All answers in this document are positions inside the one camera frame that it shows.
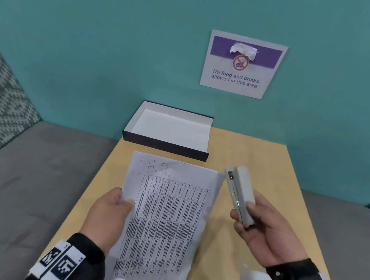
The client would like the person's left hand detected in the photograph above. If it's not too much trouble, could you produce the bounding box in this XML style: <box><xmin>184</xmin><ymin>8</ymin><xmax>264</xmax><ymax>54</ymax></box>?
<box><xmin>78</xmin><ymin>184</ymin><xmax>137</xmax><ymax>257</ymax></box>

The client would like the person's right hand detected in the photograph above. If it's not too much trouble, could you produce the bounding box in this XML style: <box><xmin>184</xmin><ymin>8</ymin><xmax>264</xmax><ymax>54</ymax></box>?
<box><xmin>225</xmin><ymin>188</ymin><xmax>316</xmax><ymax>273</ymax></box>

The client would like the white stapler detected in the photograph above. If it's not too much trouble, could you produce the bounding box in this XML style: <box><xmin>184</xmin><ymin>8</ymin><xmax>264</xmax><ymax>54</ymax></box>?
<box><xmin>219</xmin><ymin>163</ymin><xmax>262</xmax><ymax>230</ymax></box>

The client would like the printed white paper sheet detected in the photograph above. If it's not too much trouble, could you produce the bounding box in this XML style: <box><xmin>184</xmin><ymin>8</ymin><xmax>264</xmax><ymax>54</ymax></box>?
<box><xmin>105</xmin><ymin>149</ymin><xmax>228</xmax><ymax>280</ymax></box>

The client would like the dark box with white inside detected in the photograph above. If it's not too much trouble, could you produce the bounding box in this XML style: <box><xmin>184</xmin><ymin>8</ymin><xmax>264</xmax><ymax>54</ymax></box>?
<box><xmin>120</xmin><ymin>99</ymin><xmax>216</xmax><ymax>163</ymax></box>

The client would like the black left wristband with markers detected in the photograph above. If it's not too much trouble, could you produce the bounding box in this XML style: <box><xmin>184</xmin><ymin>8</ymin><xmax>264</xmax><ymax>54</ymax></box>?
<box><xmin>27</xmin><ymin>227</ymin><xmax>110</xmax><ymax>280</ymax></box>

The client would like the grey sofa seat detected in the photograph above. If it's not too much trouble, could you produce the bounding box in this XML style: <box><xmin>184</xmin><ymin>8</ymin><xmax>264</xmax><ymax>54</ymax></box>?
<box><xmin>0</xmin><ymin>117</ymin><xmax>120</xmax><ymax>280</ymax></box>
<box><xmin>291</xmin><ymin>188</ymin><xmax>370</xmax><ymax>280</ymax></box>

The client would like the crumpled white tape piece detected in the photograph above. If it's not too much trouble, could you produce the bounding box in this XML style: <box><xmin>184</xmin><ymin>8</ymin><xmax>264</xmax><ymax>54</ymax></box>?
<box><xmin>228</xmin><ymin>42</ymin><xmax>259</xmax><ymax>63</ymax></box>

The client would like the white and purple wall sign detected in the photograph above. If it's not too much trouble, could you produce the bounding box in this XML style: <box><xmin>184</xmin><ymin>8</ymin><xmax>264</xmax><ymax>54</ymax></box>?
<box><xmin>198</xmin><ymin>29</ymin><xmax>291</xmax><ymax>102</ymax></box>

